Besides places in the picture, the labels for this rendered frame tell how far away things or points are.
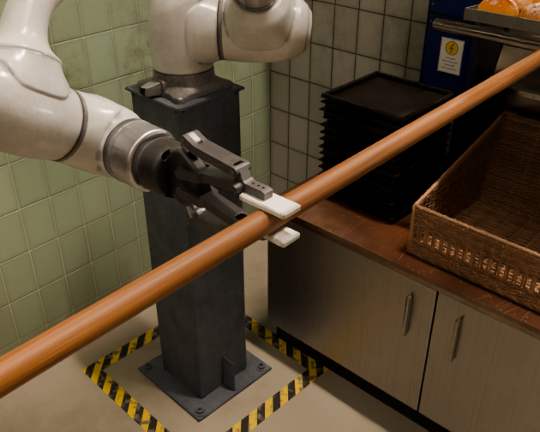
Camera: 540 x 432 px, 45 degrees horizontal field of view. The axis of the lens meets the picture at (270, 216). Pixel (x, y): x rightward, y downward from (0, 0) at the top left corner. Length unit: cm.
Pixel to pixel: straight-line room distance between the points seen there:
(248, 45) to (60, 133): 78
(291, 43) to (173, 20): 28
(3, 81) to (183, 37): 83
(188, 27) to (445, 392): 118
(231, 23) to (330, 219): 68
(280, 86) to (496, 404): 142
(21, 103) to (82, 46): 121
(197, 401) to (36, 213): 77
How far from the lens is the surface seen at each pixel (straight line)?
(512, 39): 161
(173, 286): 65
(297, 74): 251
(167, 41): 161
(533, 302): 169
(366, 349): 202
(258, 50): 158
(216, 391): 218
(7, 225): 207
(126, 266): 240
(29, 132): 84
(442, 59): 211
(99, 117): 90
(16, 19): 90
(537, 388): 176
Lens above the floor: 159
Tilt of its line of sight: 31 degrees down
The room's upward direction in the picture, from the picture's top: straight up
